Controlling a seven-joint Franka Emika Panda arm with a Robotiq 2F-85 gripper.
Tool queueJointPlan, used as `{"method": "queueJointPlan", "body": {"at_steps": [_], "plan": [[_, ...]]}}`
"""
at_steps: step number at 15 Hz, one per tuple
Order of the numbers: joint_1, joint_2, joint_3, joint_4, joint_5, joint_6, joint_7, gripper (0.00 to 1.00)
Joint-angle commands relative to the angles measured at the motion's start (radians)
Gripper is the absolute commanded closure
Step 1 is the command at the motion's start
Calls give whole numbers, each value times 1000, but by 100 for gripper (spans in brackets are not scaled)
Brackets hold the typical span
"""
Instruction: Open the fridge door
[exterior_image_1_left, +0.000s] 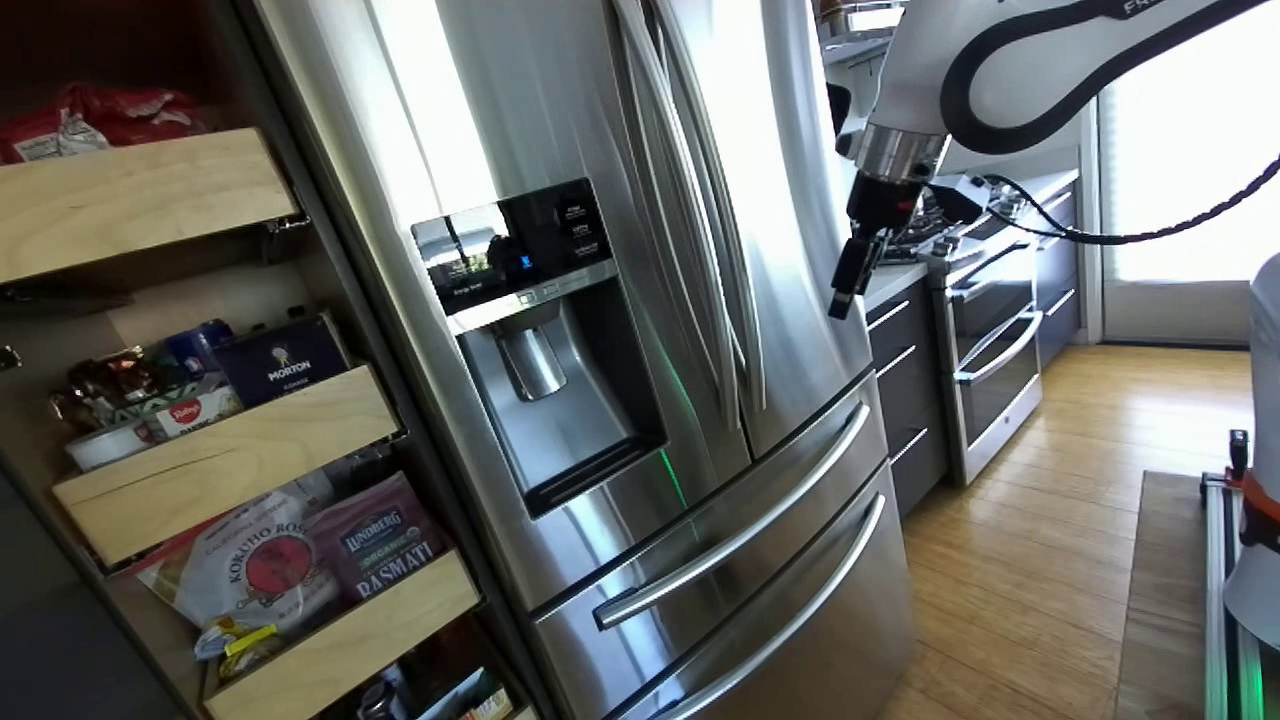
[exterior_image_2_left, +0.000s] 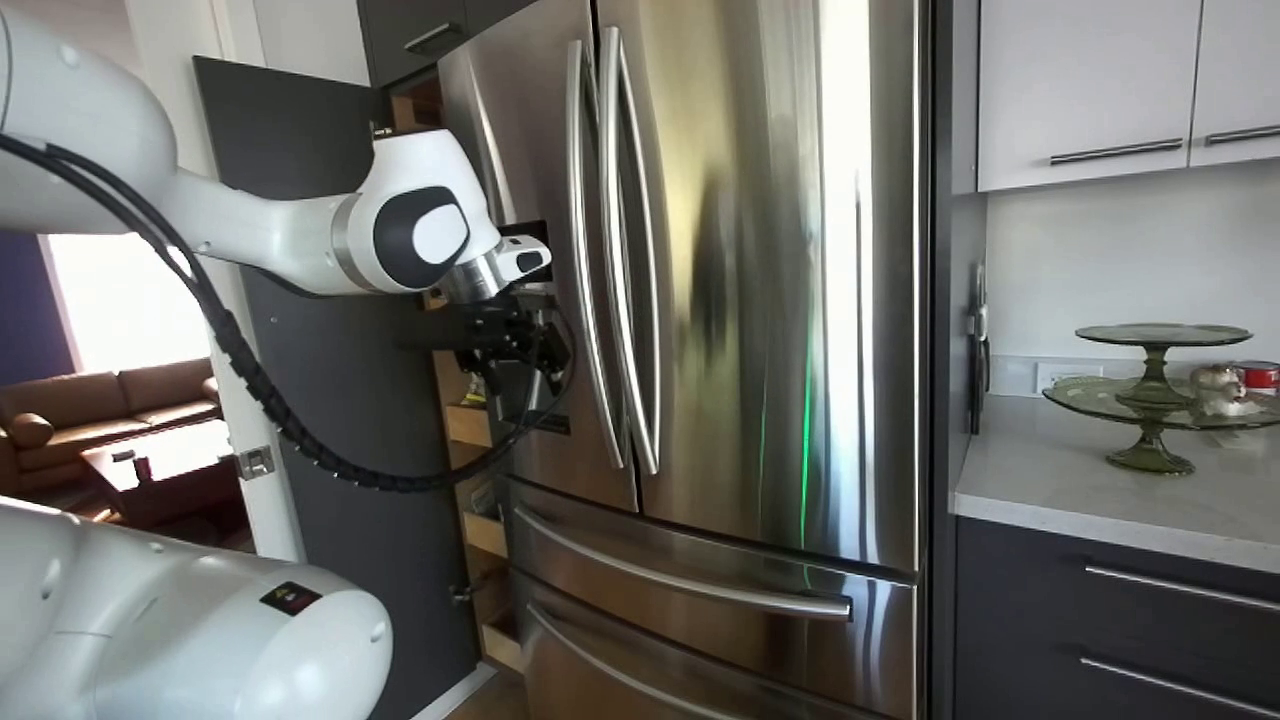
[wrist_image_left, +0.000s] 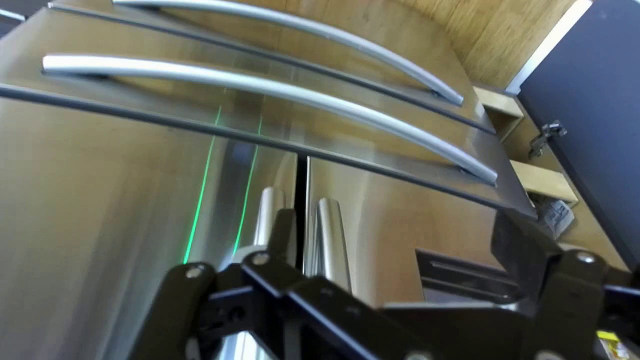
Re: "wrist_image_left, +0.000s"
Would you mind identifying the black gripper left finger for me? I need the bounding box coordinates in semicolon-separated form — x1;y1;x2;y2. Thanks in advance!
128;207;416;360

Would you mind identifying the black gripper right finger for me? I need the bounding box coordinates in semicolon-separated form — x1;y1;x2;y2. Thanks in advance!
493;211;640;360

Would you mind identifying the dispenser door curved steel handle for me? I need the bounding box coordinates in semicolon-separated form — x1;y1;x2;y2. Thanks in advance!
319;195;355;295

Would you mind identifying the steel fridge door with dispenser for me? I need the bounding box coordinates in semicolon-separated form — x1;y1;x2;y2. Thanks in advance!
302;156;542;315

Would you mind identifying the plain steel fridge door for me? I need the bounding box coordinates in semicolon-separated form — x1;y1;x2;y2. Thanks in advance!
0;81;299;360

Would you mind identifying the metal pantry door latch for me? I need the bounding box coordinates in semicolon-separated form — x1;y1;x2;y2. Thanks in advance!
528;118;568;160

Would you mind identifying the shallow steel fridge drawer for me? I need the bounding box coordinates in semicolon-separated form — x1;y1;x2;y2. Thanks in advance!
0;5;539;217

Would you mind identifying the black water dispenser panel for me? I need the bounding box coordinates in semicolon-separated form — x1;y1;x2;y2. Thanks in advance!
414;248;526;306

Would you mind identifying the wooden pantry pull-out shelf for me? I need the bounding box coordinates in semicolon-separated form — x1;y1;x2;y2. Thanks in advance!
472;85;526;139
508;157;581;206

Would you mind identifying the deep steel freezer drawer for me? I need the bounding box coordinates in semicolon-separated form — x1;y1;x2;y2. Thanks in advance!
48;0;498;135

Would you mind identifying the plain door curved steel handle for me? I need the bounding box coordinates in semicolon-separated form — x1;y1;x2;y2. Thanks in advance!
252;186;286;267

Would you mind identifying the shallow drawer steel handle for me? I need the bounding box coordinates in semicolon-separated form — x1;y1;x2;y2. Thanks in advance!
41;51;501;188

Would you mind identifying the deep drawer steel handle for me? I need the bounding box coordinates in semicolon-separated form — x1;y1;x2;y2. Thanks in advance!
110;0;466;108

